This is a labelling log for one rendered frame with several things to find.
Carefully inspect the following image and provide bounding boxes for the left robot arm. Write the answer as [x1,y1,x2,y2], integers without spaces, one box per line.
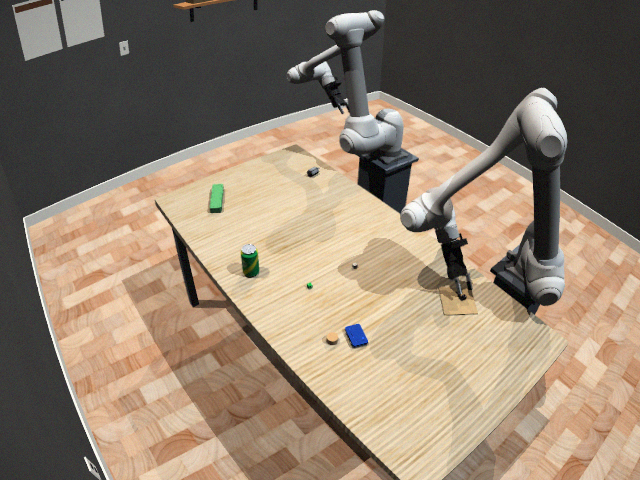
[400,88,567,306]

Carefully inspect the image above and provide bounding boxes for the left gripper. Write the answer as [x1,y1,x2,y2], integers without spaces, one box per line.
[435,224,473,294]

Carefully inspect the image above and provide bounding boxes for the brown cylinder with tan top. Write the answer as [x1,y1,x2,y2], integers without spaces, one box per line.
[326,332,338,345]

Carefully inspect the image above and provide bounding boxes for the tan square mat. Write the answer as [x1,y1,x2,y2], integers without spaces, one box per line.
[439,287,478,315]

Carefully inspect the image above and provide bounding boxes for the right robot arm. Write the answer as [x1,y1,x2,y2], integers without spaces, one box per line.
[286,10,408,165]

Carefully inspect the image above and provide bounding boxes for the blue case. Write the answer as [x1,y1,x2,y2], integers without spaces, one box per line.
[345,324,368,348]

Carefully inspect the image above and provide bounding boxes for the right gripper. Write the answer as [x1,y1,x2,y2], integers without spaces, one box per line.
[319,75,349,114]

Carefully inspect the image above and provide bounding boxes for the green drink can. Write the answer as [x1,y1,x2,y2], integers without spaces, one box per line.
[240,244,259,277]

